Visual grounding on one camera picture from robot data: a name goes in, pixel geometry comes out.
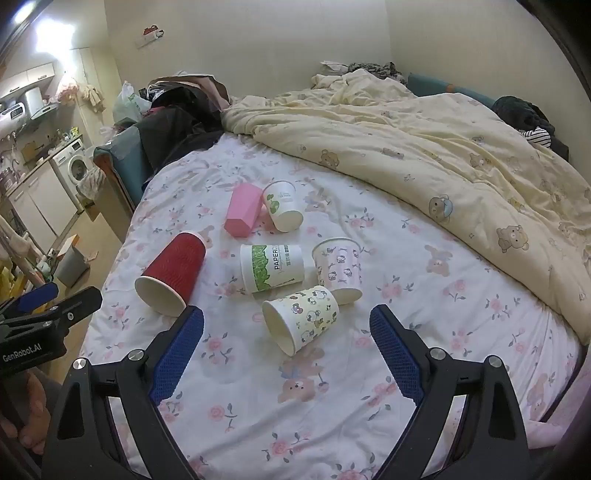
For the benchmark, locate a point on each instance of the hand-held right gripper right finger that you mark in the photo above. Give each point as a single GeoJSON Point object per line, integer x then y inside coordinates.
{"type": "Point", "coordinates": [395, 355]}

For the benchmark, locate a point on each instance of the yellow bear print duvet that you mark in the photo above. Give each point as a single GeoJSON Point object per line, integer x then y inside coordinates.
{"type": "Point", "coordinates": [415, 152]}

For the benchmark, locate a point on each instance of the white wall cabinets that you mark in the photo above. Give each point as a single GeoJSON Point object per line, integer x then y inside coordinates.
{"type": "Point", "coordinates": [27, 78]}

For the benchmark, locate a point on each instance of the hanging beige towel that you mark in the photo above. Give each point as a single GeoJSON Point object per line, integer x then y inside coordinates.
{"type": "Point", "coordinates": [94, 98]}

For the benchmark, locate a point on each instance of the person's left hand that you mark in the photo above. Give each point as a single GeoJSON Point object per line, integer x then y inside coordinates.
{"type": "Point", "coordinates": [34, 410]}

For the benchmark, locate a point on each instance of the pink blanket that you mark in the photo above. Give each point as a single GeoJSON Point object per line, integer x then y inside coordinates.
{"type": "Point", "coordinates": [558, 424]}

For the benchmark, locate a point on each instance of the dark patterned cloth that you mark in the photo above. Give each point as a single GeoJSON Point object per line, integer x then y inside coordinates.
{"type": "Point", "coordinates": [378, 69]}

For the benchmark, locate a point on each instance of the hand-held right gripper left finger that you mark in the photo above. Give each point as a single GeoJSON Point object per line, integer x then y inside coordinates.
{"type": "Point", "coordinates": [178, 355]}

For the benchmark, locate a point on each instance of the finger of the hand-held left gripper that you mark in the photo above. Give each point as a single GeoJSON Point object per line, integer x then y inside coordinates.
{"type": "Point", "coordinates": [81, 304]}
{"type": "Point", "coordinates": [37, 296]}

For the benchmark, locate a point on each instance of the black clothes heap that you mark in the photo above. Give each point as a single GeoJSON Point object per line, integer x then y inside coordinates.
{"type": "Point", "coordinates": [517, 110]}

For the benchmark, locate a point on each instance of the yellow cartoon paper cup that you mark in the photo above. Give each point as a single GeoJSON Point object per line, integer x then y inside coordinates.
{"type": "Point", "coordinates": [304, 314]}

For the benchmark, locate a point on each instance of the dark clothing pile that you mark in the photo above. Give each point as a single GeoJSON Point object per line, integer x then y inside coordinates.
{"type": "Point", "coordinates": [175, 115]}

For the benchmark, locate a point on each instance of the white water heater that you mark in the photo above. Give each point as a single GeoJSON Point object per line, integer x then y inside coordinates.
{"type": "Point", "coordinates": [14, 112]}

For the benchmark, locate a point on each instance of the white green label paper cup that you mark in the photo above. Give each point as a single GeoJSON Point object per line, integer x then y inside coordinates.
{"type": "Point", "coordinates": [277, 268]}

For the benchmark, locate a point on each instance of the grey waste bin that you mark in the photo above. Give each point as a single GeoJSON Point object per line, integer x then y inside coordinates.
{"type": "Point", "coordinates": [71, 268]}

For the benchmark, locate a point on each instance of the white plastic bag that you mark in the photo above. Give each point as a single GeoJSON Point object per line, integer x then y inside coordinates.
{"type": "Point", "coordinates": [127, 104]}

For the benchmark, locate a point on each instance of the white mesh laundry bag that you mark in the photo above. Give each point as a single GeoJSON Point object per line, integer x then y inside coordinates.
{"type": "Point", "coordinates": [91, 182]}

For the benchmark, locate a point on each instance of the teal bed frame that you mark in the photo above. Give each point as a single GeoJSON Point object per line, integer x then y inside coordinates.
{"type": "Point", "coordinates": [124, 157]}

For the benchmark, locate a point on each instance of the red ribbed paper cup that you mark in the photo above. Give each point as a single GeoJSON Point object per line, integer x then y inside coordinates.
{"type": "Point", "coordinates": [178, 267]}

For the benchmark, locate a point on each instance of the white green leaf paper cup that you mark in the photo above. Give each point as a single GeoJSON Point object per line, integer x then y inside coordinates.
{"type": "Point", "coordinates": [279, 203]}

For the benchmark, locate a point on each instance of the pink cartoon paper cup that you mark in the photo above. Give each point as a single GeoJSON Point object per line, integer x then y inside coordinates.
{"type": "Point", "coordinates": [337, 267]}

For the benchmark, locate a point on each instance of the floral bed sheet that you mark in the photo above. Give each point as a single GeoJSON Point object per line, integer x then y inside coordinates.
{"type": "Point", "coordinates": [323, 415]}

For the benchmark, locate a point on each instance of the plain pink cup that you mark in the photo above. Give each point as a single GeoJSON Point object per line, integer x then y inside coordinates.
{"type": "Point", "coordinates": [242, 210]}

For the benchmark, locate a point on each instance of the range hood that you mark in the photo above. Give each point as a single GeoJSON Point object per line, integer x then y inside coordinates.
{"type": "Point", "coordinates": [41, 104]}

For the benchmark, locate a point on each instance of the striped cloth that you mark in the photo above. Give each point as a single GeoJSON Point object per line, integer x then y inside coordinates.
{"type": "Point", "coordinates": [535, 137]}

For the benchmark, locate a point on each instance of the white kitchen base cabinet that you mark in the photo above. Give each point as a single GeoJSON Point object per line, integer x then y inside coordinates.
{"type": "Point", "coordinates": [41, 203]}

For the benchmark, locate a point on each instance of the red wall ornament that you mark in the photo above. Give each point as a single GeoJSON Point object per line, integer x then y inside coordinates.
{"type": "Point", "coordinates": [151, 34]}

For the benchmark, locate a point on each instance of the white washing machine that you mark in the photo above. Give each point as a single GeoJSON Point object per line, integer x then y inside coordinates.
{"type": "Point", "coordinates": [74, 168]}

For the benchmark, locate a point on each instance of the hanging pink cloth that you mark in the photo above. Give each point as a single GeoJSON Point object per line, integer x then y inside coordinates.
{"type": "Point", "coordinates": [67, 88]}

